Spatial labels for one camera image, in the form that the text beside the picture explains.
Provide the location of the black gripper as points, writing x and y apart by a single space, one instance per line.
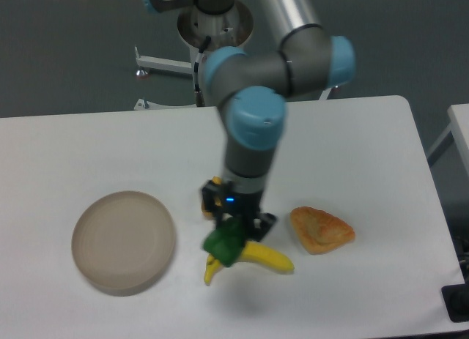
245 206

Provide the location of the green toy pepper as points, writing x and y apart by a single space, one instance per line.
226 245

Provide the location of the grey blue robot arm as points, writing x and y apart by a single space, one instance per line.
250 91

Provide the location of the yellow toy pepper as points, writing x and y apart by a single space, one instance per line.
207 211

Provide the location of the beige round plate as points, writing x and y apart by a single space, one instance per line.
124 242

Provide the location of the yellow toy banana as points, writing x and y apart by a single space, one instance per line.
253 252

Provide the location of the orange toy pastry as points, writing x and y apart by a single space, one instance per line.
320 232

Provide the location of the black device at table edge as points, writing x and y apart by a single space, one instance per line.
456 302

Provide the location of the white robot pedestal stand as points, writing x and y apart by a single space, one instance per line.
307 57

